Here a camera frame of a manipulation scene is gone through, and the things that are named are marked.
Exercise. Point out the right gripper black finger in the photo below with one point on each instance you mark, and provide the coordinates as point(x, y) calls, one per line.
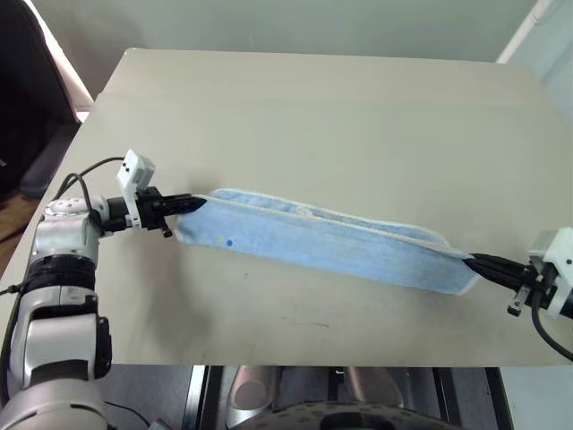
point(501, 277)
point(499, 264)

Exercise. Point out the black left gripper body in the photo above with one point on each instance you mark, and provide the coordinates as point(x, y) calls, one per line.
point(150, 210)

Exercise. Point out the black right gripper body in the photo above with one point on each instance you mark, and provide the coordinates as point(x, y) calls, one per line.
point(530, 284)

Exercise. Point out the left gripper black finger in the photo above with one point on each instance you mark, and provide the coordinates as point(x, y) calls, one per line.
point(183, 200)
point(183, 209)

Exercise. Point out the light blue towel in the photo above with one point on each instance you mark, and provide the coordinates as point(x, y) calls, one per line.
point(313, 237)

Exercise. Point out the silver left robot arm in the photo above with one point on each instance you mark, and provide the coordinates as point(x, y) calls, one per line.
point(58, 251)

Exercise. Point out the grey rounded shape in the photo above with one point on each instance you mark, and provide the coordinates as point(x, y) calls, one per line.
point(250, 389)

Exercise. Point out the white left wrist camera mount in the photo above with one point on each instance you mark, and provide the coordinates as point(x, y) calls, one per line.
point(134, 172)

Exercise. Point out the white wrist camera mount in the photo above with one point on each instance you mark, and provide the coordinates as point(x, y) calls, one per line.
point(557, 251)
point(134, 172)

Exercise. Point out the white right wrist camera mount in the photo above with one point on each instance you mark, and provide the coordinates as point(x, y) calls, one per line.
point(557, 251)

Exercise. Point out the white frame strip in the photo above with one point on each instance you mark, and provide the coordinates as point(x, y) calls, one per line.
point(524, 31)

